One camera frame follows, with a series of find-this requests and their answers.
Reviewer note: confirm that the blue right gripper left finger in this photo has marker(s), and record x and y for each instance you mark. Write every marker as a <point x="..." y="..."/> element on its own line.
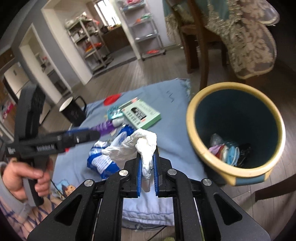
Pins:
<point x="139" y="174"/>

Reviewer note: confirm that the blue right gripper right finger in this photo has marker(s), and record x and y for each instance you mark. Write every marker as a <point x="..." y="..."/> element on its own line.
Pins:
<point x="155" y="158"/>

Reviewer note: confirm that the white tissue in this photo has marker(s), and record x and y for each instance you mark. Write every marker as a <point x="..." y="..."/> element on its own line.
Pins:
<point x="143" y="142"/>

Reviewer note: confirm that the yellow rimmed teal trash bin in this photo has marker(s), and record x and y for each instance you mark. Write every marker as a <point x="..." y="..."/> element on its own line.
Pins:
<point x="240" y="114"/>

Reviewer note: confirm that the light blue cartoon blanket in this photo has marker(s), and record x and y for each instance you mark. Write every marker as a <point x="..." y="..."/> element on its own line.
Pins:
<point x="171" y="99"/>

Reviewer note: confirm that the blue white plastic bag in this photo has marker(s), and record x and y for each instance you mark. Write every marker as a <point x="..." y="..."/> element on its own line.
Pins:
<point x="100" y="159"/>

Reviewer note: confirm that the green medicine box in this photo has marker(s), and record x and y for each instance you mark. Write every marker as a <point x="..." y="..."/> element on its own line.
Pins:
<point x="140" y="114"/>

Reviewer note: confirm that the black mug white inside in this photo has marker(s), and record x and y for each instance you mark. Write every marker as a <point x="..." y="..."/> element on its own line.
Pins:
<point x="73" y="112"/>

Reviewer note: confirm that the purple spray bottle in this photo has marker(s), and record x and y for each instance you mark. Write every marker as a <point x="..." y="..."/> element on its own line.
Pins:
<point x="108" y="126"/>

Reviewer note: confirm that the teal blister pill pack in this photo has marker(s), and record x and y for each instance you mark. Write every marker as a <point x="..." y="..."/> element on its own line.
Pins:
<point x="114" y="112"/>

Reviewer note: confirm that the pink purple snack wrapper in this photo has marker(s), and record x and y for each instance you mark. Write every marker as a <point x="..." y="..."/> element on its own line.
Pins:
<point x="217" y="150"/>

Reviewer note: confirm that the white refrigerator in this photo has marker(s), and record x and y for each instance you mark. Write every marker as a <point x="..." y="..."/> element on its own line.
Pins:
<point x="17" y="80"/>

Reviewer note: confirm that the light blue face mask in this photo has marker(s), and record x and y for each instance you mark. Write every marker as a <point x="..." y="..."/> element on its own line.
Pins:
<point x="233" y="156"/>

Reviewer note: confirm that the white metal shelf rack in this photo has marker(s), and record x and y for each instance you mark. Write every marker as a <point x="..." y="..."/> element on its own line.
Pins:
<point x="140" y="22"/>

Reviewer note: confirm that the steel kitchen shelf rack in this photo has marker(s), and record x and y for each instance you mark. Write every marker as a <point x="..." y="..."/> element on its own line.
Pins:
<point x="87" y="38"/>

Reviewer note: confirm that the wooden dining chair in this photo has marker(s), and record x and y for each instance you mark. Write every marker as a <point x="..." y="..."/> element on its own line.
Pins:
<point x="196" y="40"/>

